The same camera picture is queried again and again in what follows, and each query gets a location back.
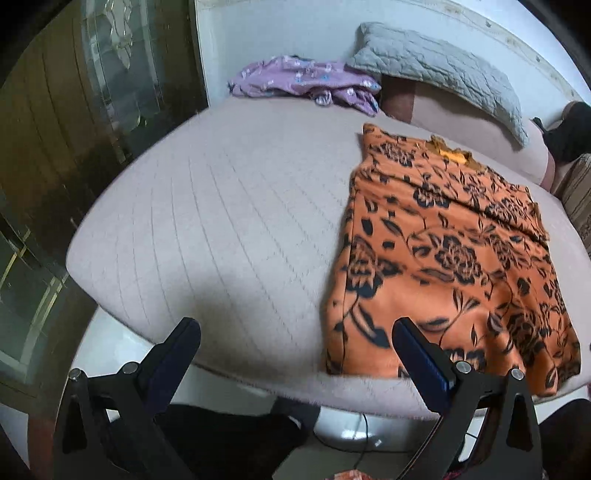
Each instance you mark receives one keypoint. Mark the black cloth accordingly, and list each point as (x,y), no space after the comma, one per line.
(570,131)

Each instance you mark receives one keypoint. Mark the pink brown bolster pillow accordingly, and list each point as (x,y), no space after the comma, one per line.
(466,120)

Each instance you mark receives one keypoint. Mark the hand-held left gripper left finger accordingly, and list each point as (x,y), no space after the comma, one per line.
(173,357)

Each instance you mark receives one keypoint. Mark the grey quilted pillow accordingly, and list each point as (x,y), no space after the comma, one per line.
(443,64)

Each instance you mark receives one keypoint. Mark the beige striped cushion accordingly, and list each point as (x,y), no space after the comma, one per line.
(579,189)

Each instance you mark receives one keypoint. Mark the orange black floral garment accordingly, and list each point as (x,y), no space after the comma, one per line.
(443,258)

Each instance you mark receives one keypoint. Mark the pink quilted bed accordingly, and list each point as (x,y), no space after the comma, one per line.
(221,221)

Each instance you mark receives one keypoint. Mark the white bed headboard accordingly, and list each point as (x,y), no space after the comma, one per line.
(323,37)

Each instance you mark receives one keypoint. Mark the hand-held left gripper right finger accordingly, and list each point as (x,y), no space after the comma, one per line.
(422,357)

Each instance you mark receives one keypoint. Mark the purple floral garment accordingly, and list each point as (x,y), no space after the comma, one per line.
(309,81)

